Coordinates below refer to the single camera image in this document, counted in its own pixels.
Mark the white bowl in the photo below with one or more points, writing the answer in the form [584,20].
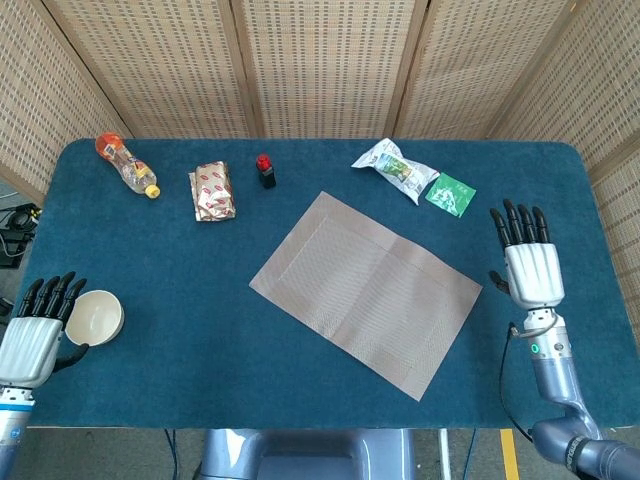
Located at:
[97,320]

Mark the white table leg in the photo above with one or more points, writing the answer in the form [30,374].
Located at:
[444,455]

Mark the yellow floor tape line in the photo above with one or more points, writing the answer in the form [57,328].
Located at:
[508,455]

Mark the plastic bottle with yellow cap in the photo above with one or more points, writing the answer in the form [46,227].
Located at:
[125,165]

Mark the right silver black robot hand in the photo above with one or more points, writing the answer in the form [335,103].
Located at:
[532,272]

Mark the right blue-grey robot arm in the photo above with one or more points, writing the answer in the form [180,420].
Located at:
[555,370]

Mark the blue-grey robot torso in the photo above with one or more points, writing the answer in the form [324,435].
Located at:
[310,455]

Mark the silver red snack packet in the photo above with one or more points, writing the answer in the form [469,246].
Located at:
[215,192]

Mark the black bottle with red cap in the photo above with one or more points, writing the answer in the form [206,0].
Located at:
[266,177]

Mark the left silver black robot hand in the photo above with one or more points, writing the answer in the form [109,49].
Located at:
[30,350]

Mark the white green crumpled snack bag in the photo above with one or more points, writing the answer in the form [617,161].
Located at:
[400,170]

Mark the green sachet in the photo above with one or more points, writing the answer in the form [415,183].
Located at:
[450,195]

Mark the blue carpet table cover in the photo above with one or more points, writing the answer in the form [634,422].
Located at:
[175,300]

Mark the grey woven placemat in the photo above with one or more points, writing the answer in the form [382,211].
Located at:
[360,290]

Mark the woven bamboo folding screen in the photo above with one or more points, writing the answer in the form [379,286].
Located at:
[325,65]

